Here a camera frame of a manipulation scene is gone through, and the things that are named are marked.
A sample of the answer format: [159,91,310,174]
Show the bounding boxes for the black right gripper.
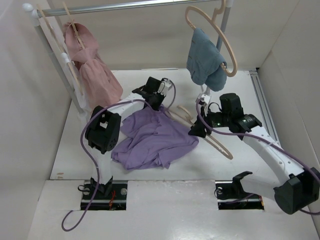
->
[187,105,231,138]

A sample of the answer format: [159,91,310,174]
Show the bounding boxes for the beige wooden hanger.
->
[164,105,234,160]

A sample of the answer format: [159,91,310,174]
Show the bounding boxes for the purple t shirt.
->
[111,107,199,171]

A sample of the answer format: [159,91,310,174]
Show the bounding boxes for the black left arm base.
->
[77,180,128,211]

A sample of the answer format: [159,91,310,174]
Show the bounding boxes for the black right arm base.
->
[214,171,265,210]

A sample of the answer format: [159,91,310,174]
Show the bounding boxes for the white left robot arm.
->
[80,76,173,199]

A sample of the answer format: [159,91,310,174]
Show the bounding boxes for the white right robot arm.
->
[189,93,320,215]

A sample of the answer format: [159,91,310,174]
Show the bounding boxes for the beige hanger with pink dress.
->
[62,1,85,49]

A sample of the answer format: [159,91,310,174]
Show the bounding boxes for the beige hanger with white garment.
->
[36,4,84,96]

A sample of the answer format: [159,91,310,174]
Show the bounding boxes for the pink hanging dress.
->
[62,22,123,109]

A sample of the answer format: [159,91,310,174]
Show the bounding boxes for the blue denim shorts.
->
[186,28,227,92]

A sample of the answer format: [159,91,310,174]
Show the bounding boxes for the white clothes rack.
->
[22,0,238,114]

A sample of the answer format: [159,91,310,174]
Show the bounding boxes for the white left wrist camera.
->
[157,78,173,97]

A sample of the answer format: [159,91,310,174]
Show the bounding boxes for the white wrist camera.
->
[196,92,212,115]
[157,78,173,97]

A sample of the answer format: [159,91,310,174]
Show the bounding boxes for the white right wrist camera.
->
[196,92,212,115]

